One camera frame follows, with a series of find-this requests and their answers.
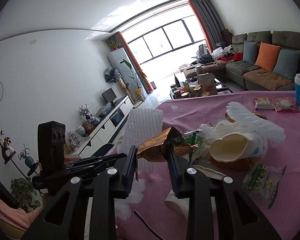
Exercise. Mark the white tv cabinet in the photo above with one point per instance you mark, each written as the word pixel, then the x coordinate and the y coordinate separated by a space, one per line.
pixel 106 131

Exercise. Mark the grey orange left curtain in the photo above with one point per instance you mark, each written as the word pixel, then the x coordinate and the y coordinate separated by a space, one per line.
pixel 118 38

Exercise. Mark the blue-grey cushion near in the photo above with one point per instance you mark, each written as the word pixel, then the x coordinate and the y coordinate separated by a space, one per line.
pixel 287 63

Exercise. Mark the grey orange right curtain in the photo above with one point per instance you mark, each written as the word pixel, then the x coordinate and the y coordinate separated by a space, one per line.
pixel 210 23

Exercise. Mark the pink sleeve forearm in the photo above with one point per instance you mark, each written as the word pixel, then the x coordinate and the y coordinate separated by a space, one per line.
pixel 18 217

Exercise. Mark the green clear snack wrapper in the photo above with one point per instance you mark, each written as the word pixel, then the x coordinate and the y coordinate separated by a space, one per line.
pixel 263 182

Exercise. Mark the cluttered coffee table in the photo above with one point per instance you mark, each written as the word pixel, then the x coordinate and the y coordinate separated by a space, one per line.
pixel 191 89

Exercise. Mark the white standing air conditioner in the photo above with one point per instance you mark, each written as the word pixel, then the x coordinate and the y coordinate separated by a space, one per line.
pixel 115 57

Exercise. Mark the orange cushion near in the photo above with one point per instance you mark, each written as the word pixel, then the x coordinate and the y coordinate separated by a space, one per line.
pixel 267 57

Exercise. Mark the white tissue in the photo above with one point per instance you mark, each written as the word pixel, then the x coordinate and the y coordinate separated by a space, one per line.
pixel 212 133

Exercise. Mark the beige snack packet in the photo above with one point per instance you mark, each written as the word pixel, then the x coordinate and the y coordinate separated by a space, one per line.
pixel 264 104

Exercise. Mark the pink floral tablecloth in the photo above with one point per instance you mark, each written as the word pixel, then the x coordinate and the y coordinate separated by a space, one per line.
pixel 144 214

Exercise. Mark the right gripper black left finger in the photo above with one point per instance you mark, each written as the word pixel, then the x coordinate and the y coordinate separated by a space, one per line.
pixel 64 216

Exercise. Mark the white foam net sleeve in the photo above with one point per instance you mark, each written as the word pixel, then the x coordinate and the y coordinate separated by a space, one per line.
pixel 246 121

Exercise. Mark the tall green potted plant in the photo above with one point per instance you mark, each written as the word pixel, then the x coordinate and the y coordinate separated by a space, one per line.
pixel 137 82

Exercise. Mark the blue-grey cushion far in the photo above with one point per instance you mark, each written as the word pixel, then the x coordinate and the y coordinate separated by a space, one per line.
pixel 250 52

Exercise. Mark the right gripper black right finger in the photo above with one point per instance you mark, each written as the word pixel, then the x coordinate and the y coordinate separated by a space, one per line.
pixel 217 208

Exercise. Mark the red clear snack packet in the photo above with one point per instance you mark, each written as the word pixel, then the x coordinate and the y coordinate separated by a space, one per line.
pixel 285 105

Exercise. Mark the grey orange curtain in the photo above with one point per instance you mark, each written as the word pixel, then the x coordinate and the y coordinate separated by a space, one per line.
pixel 118 38
pixel 210 23

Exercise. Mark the gold snack wrapper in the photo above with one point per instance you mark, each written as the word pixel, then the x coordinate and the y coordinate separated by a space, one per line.
pixel 154 149

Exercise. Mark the leafy floor plant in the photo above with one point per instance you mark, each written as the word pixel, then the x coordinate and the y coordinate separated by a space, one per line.
pixel 24 192

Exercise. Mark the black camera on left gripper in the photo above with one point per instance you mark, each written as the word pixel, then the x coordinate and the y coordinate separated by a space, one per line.
pixel 50 146

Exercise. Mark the blue-grey cushion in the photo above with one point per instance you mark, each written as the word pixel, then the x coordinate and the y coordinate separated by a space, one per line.
pixel 287 63
pixel 250 52

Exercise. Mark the small black monitor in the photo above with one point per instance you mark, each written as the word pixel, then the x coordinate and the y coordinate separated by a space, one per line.
pixel 109 96

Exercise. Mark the green sectional sofa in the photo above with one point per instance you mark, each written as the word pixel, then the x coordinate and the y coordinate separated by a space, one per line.
pixel 252 77

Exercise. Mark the crushed white paper cup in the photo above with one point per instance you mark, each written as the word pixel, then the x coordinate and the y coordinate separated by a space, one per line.
pixel 236 146

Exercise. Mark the brown paper bag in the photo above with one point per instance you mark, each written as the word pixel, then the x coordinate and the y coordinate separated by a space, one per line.
pixel 207 82

